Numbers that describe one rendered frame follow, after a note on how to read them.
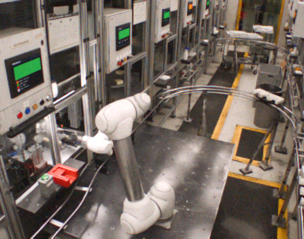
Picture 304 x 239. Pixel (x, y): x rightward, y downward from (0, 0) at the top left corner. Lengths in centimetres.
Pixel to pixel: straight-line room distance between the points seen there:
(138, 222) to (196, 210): 53
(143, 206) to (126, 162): 27
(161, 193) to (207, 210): 44
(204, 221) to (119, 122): 92
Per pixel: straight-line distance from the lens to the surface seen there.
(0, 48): 149
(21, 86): 158
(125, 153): 152
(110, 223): 194
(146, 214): 168
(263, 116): 463
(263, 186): 350
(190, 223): 196
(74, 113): 240
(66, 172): 195
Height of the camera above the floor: 211
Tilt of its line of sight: 28 degrees down
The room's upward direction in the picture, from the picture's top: 2 degrees clockwise
